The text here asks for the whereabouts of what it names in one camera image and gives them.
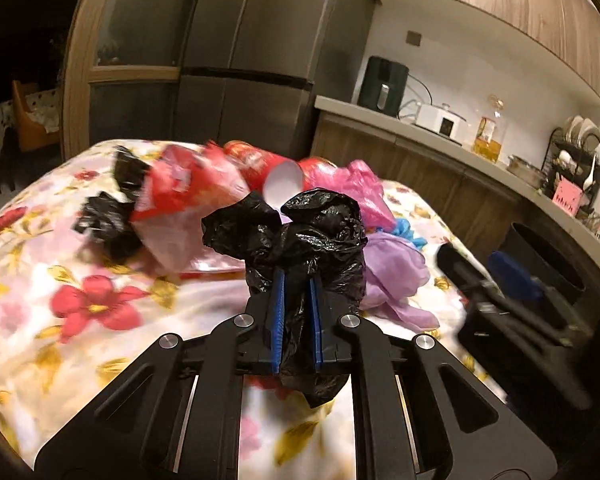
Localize blue plastic bag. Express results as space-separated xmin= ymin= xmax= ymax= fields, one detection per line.
xmin=387 ymin=217 xmax=427 ymax=252

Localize black trash bin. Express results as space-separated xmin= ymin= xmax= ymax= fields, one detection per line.
xmin=500 ymin=221 xmax=590 ymax=311

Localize red plastic wrapper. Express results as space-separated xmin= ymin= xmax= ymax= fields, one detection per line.
xmin=130 ymin=141 xmax=252 ymax=277

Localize small table with floral cloth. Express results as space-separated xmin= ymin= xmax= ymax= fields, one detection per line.
xmin=0 ymin=87 xmax=62 ymax=157

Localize red printed paper cup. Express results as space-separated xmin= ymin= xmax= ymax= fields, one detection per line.
xmin=299 ymin=156 xmax=352 ymax=196
xmin=224 ymin=140 xmax=302 ymax=209

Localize appliance power cable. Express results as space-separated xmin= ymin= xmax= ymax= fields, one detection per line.
xmin=399 ymin=74 xmax=436 ymax=123

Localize floral tablecloth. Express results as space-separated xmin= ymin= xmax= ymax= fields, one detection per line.
xmin=0 ymin=139 xmax=512 ymax=467

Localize wooden glass-door cabinet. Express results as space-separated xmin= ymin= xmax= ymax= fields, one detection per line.
xmin=61 ymin=0 xmax=207 ymax=162

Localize pink card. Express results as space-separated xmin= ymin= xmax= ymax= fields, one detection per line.
xmin=551 ymin=179 xmax=584 ymax=218

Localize orange chair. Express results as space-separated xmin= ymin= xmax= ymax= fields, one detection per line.
xmin=11 ymin=79 xmax=64 ymax=154

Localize purple plastic bag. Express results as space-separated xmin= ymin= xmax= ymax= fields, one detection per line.
xmin=361 ymin=232 xmax=442 ymax=332

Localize pink plastic bag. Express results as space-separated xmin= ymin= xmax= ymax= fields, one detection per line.
xmin=346 ymin=159 xmax=397 ymax=232

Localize wooden wall cabinets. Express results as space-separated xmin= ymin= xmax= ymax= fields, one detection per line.
xmin=369 ymin=0 xmax=600 ymax=109

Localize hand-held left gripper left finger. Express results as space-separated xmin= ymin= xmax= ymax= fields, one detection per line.
xmin=34 ymin=267 xmax=286 ymax=480

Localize dark air fryer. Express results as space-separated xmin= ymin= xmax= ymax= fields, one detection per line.
xmin=356 ymin=55 xmax=411 ymax=114

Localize black plastic bag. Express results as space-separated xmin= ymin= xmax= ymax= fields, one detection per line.
xmin=74 ymin=146 xmax=148 ymax=263
xmin=201 ymin=187 xmax=368 ymax=408

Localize wooden kitchen counter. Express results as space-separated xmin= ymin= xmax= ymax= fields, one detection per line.
xmin=310 ymin=95 xmax=600 ymax=311

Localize metal pot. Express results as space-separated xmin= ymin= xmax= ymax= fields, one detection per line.
xmin=506 ymin=154 xmax=547 ymax=189

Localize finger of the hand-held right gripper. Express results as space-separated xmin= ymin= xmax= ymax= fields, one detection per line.
xmin=486 ymin=250 xmax=594 ymax=335
xmin=436 ymin=241 xmax=579 ymax=348

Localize white rice cooker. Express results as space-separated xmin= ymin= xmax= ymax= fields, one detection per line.
xmin=413 ymin=101 xmax=469 ymax=142

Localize black dish rack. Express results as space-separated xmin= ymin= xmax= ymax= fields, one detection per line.
xmin=541 ymin=114 xmax=600 ymax=212

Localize steel refrigerator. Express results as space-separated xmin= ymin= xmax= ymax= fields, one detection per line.
xmin=172 ymin=0 xmax=382 ymax=162

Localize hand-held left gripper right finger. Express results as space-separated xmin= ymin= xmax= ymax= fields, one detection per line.
xmin=307 ymin=275 xmax=561 ymax=480

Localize cooking oil bottle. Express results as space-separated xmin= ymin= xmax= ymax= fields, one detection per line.
xmin=471 ymin=94 xmax=507 ymax=164

